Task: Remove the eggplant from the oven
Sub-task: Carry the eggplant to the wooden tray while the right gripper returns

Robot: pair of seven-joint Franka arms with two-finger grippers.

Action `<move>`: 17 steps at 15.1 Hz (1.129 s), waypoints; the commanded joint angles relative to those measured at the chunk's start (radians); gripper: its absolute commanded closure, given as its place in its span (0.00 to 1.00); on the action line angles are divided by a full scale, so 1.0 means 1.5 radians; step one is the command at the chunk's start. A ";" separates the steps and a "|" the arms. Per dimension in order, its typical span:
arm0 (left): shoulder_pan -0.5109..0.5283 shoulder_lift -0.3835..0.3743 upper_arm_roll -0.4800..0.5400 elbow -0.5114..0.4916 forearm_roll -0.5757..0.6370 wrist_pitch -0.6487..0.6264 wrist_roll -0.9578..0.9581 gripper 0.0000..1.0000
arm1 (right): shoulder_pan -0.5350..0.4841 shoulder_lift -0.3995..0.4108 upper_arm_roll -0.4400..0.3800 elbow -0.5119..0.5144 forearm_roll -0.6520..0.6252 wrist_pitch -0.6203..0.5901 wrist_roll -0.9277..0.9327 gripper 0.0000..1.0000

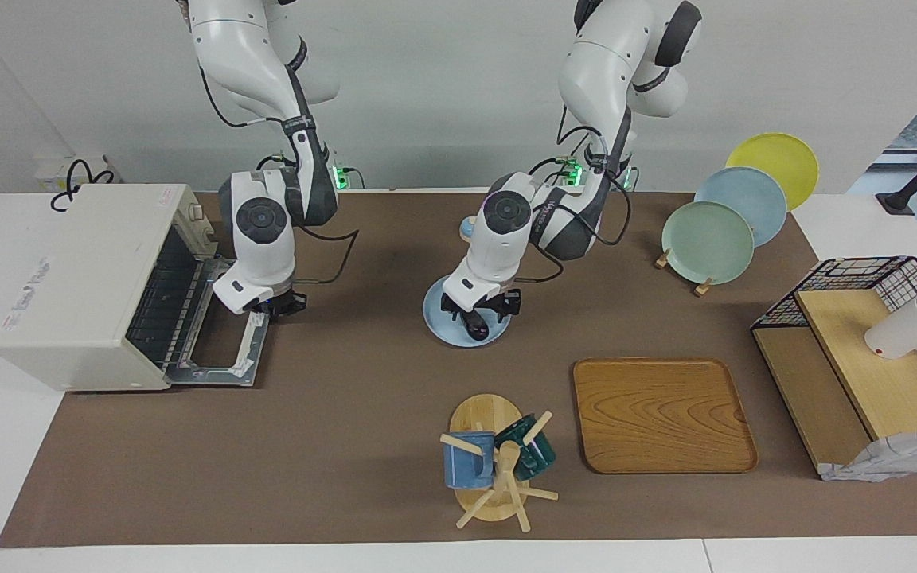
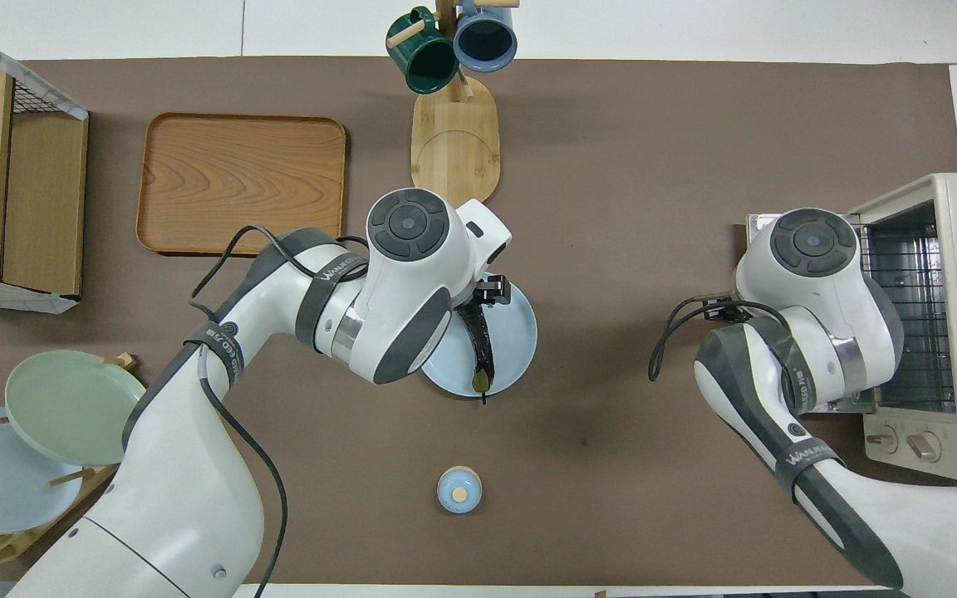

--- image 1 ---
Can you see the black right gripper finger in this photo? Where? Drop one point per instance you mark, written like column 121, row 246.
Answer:
column 298, row 310
column 259, row 315

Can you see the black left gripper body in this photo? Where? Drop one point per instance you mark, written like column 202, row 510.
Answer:
column 510, row 302

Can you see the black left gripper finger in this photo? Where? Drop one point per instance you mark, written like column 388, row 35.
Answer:
column 504, row 318
column 450, row 309

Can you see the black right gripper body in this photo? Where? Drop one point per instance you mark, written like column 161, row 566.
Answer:
column 287, row 305

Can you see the light blue ridged plate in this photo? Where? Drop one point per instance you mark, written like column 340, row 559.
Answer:
column 438, row 322

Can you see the dark purple eggplant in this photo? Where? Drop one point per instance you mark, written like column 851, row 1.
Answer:
column 476, row 326

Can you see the toaster oven glass door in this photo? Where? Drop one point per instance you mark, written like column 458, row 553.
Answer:
column 255, row 358

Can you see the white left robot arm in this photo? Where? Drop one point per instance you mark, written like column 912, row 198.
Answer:
column 502, row 239

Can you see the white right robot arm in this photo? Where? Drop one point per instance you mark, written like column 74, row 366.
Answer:
column 263, row 239

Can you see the white toaster oven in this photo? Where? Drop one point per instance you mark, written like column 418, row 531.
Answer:
column 76, row 278

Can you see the wooden mug tree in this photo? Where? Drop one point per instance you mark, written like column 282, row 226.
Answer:
column 486, row 410

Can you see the dark green mug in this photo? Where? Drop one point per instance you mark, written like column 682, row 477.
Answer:
column 538, row 458

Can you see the brown table mat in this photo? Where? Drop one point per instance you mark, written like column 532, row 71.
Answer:
column 347, row 446

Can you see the blue mug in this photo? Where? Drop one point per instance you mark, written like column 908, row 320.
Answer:
column 466, row 469

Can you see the wooden tray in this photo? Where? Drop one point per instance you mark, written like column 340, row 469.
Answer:
column 665, row 414

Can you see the wooden plate rack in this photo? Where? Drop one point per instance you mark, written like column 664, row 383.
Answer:
column 701, row 288

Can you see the pale green plate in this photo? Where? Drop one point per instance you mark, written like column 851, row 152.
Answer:
column 705, row 243

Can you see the white power strip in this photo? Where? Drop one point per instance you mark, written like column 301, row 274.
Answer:
column 48, row 171

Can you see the yellow plate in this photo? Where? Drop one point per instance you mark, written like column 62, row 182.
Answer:
column 785, row 159

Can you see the white cup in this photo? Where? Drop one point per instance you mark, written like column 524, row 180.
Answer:
column 900, row 330

